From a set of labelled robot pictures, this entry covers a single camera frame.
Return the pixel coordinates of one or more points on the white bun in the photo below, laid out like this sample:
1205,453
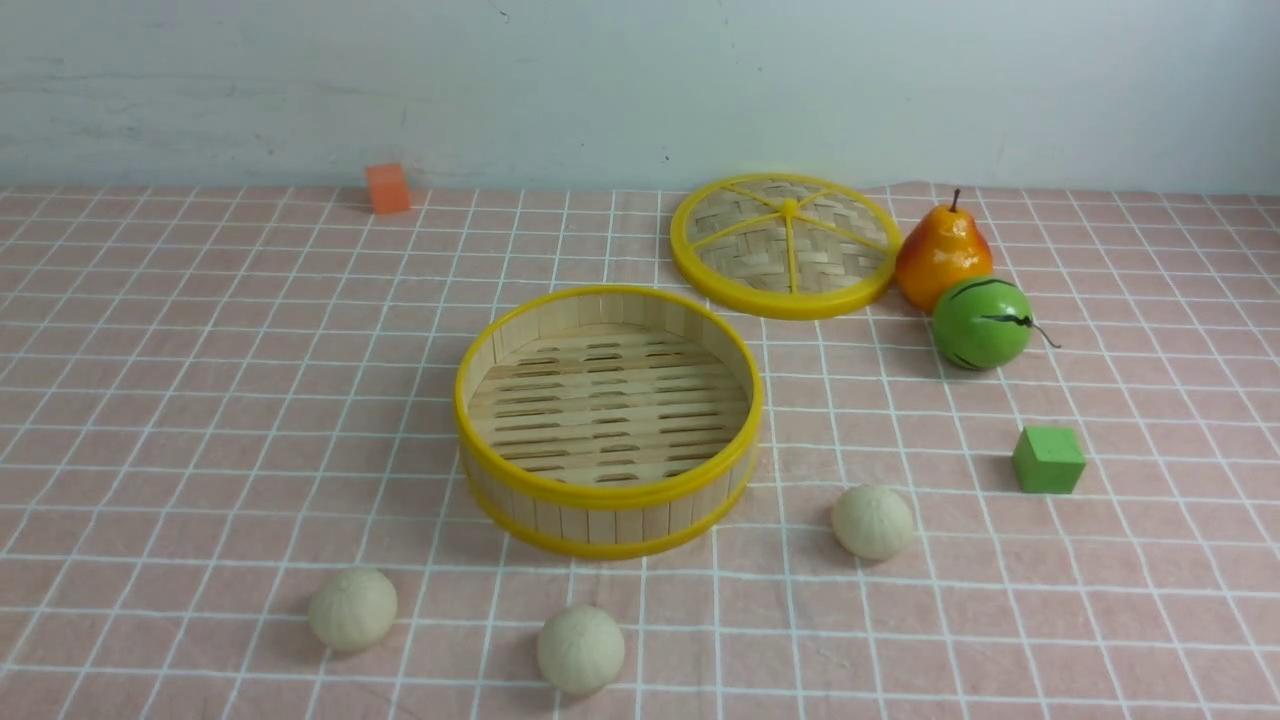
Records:
872,522
354,610
580,650

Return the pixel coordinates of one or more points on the yellow bamboo steamer tray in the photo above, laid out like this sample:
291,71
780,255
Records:
608,422

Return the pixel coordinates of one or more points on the yellow bamboo steamer lid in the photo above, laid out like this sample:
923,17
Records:
784,246

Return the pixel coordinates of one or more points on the orange cube block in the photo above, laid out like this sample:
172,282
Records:
388,188

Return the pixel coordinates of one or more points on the orange toy pear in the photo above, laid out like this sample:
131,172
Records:
945,248

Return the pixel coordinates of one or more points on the green toy watermelon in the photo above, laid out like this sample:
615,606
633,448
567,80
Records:
984,322

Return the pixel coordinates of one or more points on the green cube block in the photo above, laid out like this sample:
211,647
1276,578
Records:
1048,460

